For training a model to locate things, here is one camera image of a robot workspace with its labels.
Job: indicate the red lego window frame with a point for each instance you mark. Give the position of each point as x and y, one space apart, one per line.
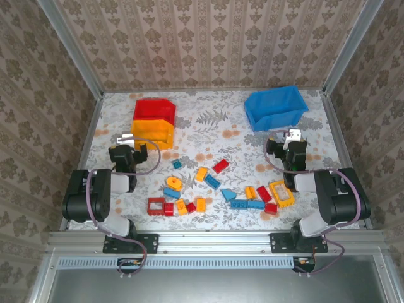
149 208

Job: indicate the yellow plastic bin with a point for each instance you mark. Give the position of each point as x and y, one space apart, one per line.
151 129

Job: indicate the blue plastic bin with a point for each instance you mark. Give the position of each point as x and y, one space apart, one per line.
271 104

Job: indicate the red plastic bin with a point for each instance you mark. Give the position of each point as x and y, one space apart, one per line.
154 109

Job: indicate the aluminium front rail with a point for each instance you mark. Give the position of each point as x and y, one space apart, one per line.
214 241

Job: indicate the aluminium side rail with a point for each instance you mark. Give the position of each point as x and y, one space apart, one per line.
341 142
84 154

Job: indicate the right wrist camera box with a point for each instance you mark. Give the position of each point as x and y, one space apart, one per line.
292 135

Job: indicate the long blue lego brick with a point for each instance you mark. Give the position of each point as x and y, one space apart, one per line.
212 181
239 204

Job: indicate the grey metal sheet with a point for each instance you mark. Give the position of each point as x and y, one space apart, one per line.
214 287

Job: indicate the yellow lego window frame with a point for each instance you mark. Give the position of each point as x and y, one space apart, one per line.
286 204

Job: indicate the small teal lego brick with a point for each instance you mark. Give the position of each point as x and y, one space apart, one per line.
176 164

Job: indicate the aluminium frame post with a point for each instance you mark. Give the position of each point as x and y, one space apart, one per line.
75 52
350 47

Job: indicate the yellow round lego plate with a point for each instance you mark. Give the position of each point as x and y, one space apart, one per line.
174 183

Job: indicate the long red lego brick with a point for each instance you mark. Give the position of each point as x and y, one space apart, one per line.
264 194
220 166

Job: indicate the yellow lego brick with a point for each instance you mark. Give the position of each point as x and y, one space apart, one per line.
250 192
201 174
200 205
181 207

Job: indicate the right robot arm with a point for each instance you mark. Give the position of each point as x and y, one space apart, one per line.
341 202

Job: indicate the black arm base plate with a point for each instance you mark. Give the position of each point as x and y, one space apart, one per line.
277 243
151 243

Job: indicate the aluminium back rail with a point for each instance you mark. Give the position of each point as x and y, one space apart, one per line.
214 89

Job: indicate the small red lego brick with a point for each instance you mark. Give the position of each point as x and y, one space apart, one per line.
191 207
270 208
168 209

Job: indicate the floral table cover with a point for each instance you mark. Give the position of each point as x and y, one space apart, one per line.
221 142

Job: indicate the blue lego slope piece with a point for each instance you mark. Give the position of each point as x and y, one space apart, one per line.
227 194

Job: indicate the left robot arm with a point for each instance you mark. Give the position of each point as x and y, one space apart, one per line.
82 195

